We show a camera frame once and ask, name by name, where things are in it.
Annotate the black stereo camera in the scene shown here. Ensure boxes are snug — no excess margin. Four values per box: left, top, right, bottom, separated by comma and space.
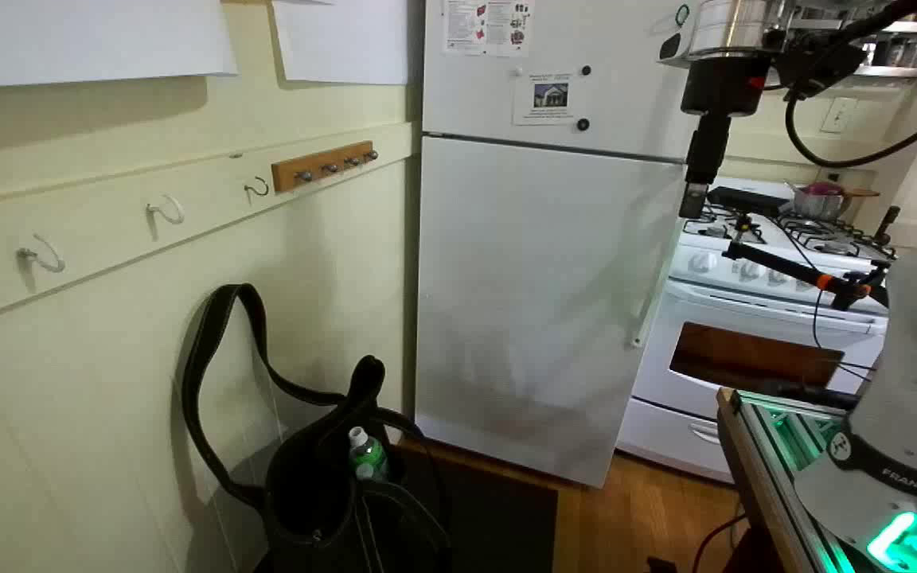
706, 183, 790, 217

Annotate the metal spice shelf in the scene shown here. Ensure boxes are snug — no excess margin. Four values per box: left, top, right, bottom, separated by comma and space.
851, 0, 917, 82

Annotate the red cooking pot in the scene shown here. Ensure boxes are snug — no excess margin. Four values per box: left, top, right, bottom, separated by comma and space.
790, 178, 852, 224

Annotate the robot base table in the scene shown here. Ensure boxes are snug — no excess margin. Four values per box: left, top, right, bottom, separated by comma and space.
712, 385, 917, 573

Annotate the dark low cabinet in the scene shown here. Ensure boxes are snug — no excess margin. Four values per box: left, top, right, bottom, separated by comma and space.
388, 439, 564, 573

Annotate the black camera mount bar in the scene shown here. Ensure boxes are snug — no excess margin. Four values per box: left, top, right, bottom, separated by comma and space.
720, 235, 892, 311

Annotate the black shoulder bag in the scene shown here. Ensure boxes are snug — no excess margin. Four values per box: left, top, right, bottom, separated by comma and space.
177, 280, 456, 573

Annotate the small white wall paper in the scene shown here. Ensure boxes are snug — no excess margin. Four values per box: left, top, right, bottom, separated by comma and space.
269, 0, 411, 90

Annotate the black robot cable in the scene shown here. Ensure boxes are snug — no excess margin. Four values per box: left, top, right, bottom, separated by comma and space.
779, 80, 917, 171

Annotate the large white wall paper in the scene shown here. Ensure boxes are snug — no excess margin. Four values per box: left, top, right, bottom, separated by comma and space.
0, 0, 240, 92

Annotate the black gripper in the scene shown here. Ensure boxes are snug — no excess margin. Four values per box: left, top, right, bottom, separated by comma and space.
679, 57, 770, 224

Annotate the photo fridge magnet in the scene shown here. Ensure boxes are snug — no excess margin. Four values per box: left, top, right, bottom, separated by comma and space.
530, 73, 576, 114

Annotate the white refrigerator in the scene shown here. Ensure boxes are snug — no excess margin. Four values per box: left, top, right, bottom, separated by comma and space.
411, 0, 742, 491

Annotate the printed sheet on refrigerator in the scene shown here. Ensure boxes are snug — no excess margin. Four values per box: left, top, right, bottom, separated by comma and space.
439, 0, 538, 57

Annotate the white light switch plate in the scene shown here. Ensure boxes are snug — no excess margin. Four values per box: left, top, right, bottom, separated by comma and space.
817, 95, 861, 137

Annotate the wooden key hook rack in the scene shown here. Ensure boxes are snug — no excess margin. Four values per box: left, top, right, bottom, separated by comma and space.
271, 141, 381, 195

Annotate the white stove with oven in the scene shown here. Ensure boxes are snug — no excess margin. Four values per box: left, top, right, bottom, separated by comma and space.
614, 171, 897, 488

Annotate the green plastic bottle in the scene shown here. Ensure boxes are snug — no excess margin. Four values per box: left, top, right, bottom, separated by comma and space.
343, 422, 392, 485

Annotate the thin dark floor cable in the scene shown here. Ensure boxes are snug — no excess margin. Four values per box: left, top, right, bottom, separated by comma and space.
692, 510, 751, 573

